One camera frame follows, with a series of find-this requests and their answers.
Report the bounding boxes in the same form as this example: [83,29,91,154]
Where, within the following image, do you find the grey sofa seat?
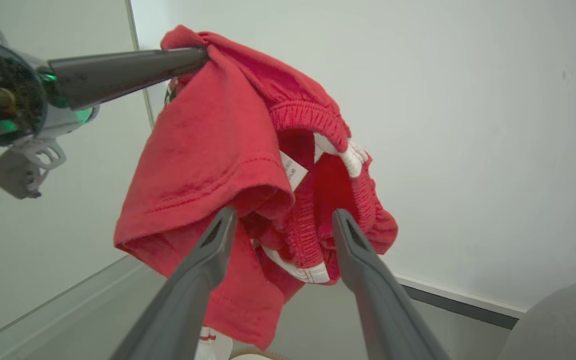
[497,282,576,360]

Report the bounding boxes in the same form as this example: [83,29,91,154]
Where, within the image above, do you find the white garment with red stripes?
[194,326,234,360]

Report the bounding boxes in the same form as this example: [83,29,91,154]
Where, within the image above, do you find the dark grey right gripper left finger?
[110,207,239,360]

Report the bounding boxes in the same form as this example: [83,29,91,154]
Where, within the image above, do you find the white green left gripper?
[0,14,210,167]

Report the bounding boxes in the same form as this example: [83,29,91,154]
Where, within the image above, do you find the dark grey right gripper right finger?
[332,208,452,360]

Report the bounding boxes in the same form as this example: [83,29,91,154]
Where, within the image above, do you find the woven laundry basket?
[228,347,295,360]

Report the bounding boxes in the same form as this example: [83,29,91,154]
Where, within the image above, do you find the red shorts with white trim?
[113,25,399,351]

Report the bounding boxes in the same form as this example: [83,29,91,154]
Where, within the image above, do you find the dark grey wall baseboard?
[393,273,526,331]

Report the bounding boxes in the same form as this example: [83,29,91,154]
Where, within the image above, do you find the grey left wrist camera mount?
[0,140,67,200]

